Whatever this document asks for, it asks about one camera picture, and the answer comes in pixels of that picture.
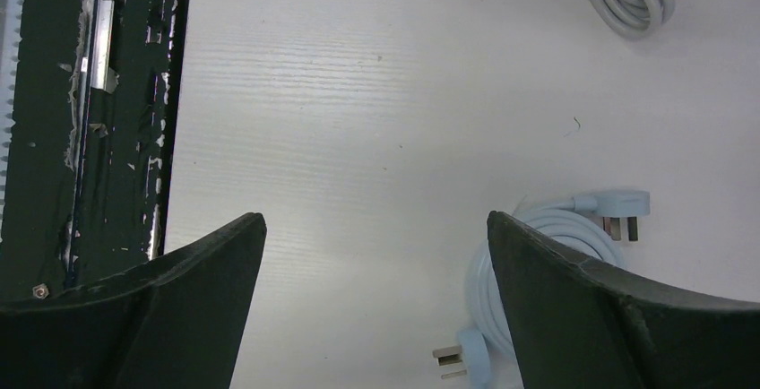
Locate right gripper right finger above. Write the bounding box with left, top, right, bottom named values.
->
left=487, top=211, right=759, bottom=388

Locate coiled light blue cable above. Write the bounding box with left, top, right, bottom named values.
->
left=463, top=190, right=652, bottom=364

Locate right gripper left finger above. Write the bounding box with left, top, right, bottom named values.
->
left=1, top=212, right=267, bottom=388

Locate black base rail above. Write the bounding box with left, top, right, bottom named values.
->
left=1, top=0, right=190, bottom=302

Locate loose light blue cable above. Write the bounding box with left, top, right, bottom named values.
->
left=432, top=326, right=494, bottom=389

